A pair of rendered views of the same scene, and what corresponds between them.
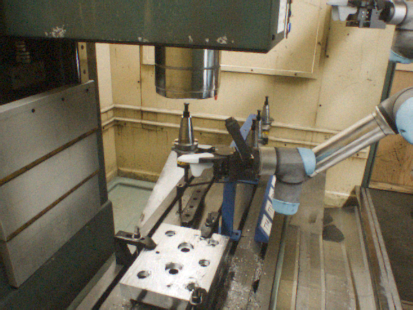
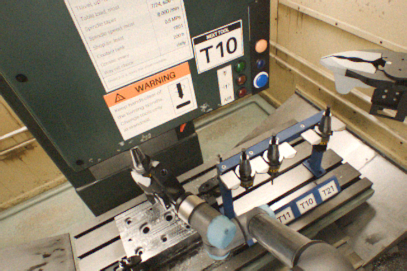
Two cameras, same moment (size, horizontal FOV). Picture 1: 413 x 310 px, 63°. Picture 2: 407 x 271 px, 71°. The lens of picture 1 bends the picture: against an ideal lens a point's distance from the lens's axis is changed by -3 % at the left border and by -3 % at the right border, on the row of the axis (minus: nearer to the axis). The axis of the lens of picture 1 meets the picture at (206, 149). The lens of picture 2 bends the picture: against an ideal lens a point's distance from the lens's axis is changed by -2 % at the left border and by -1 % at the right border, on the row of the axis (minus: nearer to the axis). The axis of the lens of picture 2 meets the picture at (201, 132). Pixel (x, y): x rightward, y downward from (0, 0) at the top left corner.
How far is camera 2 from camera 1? 0.93 m
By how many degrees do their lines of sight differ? 50
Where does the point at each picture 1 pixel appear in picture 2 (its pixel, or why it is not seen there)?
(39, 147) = not seen: hidden behind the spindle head
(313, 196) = (398, 217)
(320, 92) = not seen: outside the picture
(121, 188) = (254, 107)
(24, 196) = not seen: hidden behind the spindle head
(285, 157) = (195, 222)
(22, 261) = (98, 168)
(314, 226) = (367, 247)
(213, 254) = (175, 235)
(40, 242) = (112, 160)
